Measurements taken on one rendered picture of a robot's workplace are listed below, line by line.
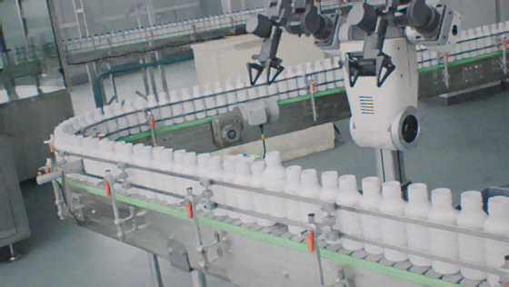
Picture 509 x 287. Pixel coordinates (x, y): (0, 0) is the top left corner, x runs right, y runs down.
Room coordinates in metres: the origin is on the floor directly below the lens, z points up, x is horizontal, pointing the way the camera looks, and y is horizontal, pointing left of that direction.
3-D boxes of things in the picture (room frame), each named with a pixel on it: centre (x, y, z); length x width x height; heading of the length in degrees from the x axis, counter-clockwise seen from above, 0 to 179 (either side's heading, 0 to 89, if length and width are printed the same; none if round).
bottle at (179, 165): (1.87, 0.22, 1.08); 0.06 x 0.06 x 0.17
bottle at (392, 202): (1.27, -0.26, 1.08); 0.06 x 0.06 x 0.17
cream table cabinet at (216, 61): (6.17, -0.16, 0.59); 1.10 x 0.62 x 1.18; 112
